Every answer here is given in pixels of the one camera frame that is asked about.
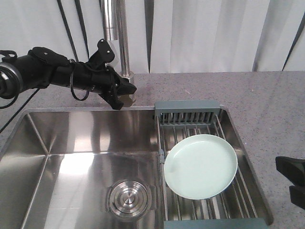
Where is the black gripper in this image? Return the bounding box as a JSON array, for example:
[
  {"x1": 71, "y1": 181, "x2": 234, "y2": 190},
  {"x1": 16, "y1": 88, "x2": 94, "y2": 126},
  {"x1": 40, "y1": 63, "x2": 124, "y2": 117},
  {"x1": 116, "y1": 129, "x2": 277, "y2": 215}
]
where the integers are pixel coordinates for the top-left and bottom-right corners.
[{"x1": 71, "y1": 62, "x2": 137, "y2": 110}]

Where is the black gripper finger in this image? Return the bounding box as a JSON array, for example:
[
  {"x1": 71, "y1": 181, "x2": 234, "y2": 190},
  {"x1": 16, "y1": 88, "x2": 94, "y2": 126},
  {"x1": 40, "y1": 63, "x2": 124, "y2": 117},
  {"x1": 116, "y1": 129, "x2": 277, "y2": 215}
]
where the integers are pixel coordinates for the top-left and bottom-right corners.
[
  {"x1": 289, "y1": 186, "x2": 305, "y2": 210},
  {"x1": 275, "y1": 156, "x2": 305, "y2": 187}
]

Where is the light green round plate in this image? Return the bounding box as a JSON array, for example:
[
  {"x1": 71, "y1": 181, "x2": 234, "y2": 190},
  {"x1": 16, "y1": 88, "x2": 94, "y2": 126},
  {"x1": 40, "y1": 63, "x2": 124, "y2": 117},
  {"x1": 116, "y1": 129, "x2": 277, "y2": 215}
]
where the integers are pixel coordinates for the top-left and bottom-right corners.
[{"x1": 164, "y1": 134, "x2": 238, "y2": 200}]

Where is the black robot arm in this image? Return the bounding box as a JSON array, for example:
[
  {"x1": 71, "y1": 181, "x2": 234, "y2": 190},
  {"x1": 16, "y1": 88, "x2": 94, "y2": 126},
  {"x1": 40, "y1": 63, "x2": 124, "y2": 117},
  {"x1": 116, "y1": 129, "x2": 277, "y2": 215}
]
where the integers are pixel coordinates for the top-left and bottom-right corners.
[{"x1": 0, "y1": 40, "x2": 137, "y2": 110}]

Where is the grey sink drying rack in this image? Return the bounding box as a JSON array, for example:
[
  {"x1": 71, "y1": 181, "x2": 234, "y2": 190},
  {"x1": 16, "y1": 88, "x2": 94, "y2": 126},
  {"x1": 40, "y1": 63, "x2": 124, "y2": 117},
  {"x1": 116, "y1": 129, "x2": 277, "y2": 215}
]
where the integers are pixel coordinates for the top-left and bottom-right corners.
[{"x1": 154, "y1": 100, "x2": 273, "y2": 229}]

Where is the white pleated curtain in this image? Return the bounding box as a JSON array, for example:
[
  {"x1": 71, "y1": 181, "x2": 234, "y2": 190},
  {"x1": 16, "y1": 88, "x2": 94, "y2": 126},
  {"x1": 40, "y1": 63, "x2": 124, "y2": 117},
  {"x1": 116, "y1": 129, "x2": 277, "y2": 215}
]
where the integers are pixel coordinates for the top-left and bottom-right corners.
[{"x1": 0, "y1": 0, "x2": 305, "y2": 73}]

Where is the chrome kitchen faucet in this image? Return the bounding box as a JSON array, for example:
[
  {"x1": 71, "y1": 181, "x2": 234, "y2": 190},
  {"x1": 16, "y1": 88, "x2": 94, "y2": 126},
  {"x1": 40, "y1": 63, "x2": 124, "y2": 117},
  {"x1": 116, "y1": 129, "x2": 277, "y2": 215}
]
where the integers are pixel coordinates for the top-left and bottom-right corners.
[{"x1": 101, "y1": 0, "x2": 136, "y2": 107}]

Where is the stainless steel sink basin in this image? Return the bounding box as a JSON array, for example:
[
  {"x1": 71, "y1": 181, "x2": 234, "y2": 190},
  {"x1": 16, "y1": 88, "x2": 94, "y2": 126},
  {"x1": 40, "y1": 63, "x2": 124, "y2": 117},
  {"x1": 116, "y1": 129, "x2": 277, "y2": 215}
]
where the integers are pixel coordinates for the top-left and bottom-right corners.
[{"x1": 0, "y1": 106, "x2": 275, "y2": 229}]

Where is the steel sink drain strainer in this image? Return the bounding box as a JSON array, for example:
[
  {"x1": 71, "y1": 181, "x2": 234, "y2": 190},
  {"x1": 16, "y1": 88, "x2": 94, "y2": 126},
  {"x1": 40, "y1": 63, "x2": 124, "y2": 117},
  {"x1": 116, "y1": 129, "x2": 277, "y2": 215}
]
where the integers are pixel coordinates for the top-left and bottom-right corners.
[{"x1": 106, "y1": 180, "x2": 152, "y2": 221}]

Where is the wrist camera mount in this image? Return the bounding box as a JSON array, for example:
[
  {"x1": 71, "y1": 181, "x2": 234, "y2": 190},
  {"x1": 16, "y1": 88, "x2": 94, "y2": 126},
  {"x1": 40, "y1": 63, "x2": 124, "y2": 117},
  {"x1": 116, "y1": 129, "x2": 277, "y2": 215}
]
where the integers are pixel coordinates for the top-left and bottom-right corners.
[{"x1": 89, "y1": 39, "x2": 115, "y2": 69}]

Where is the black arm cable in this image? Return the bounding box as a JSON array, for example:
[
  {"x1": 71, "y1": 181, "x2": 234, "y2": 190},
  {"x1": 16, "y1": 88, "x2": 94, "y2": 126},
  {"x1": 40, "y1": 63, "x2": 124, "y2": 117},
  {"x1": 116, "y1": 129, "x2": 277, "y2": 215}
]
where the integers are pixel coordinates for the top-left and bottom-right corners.
[{"x1": 69, "y1": 64, "x2": 93, "y2": 101}]

